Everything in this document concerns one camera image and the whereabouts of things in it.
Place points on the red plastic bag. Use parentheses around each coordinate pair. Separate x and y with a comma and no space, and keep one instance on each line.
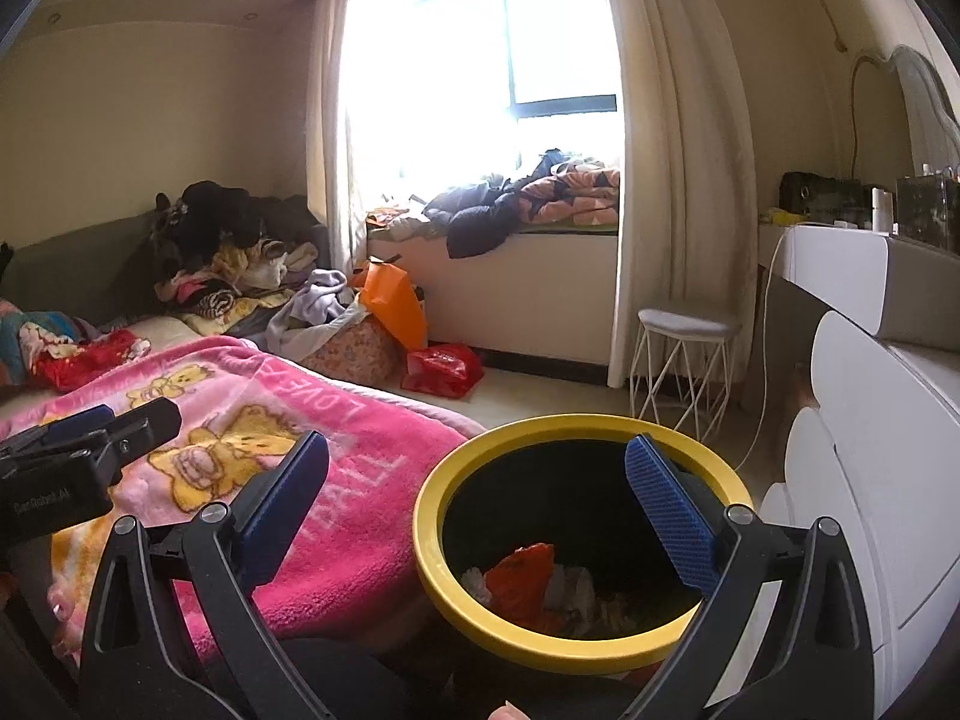
(442,371)

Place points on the white drawer chest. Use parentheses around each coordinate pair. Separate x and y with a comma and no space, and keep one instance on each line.
(885,465)

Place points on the white vanity desk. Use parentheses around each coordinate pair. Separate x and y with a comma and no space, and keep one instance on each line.
(885,277)

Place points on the dark blue jacket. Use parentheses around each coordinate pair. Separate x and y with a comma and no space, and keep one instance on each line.
(472,221)

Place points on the window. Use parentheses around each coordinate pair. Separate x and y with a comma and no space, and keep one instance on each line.
(555,37)

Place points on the pile of clothes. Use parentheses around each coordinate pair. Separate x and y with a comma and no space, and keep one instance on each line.
(217,240)

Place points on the red snack wrapper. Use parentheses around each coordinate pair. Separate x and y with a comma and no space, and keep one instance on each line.
(525,577)

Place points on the white tissue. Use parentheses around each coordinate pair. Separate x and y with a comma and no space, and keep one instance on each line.
(476,585)

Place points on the floral laundry basket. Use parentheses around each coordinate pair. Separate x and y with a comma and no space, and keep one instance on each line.
(352,356)

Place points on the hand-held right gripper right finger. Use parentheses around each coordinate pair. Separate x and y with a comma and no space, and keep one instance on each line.
(675,517)

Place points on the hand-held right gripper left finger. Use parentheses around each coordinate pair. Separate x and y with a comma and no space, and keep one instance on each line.
(281,510)

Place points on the colourful printed quilt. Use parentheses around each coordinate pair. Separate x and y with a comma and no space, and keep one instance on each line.
(34,341)

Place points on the yellow item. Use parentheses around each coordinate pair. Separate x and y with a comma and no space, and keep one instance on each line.
(789,218)

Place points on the orange patterned quilt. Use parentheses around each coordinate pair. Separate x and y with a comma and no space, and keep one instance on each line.
(574,191)

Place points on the patterned box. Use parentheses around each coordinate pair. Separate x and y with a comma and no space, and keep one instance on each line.
(802,386)

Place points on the pink printed blanket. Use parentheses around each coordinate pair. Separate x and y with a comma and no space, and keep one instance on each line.
(360,540)

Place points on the yellow rimmed black bin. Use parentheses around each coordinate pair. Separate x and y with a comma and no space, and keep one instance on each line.
(562,427)

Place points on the beige curtain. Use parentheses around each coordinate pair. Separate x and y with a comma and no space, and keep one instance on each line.
(330,150)
(675,180)

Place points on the grey bed headboard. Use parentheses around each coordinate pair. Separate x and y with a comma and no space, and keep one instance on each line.
(82,270)

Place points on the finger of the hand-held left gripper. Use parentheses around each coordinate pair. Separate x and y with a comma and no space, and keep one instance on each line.
(67,426)
(142,435)

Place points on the white bottle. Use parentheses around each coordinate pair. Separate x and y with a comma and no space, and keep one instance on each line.
(881,210)

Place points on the orange paper bag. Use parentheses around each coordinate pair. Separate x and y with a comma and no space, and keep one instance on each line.
(394,307)

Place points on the small heap of clothes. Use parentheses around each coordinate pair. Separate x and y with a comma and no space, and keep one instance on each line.
(397,223)

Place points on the black bag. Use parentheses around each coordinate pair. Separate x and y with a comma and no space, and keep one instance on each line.
(817,195)

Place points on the red cloth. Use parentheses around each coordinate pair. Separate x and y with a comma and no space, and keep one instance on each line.
(90,360)

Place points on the vanity mirror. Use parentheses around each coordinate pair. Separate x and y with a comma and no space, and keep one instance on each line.
(926,97)

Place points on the pale lavender garment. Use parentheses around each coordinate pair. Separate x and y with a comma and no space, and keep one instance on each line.
(315,307)

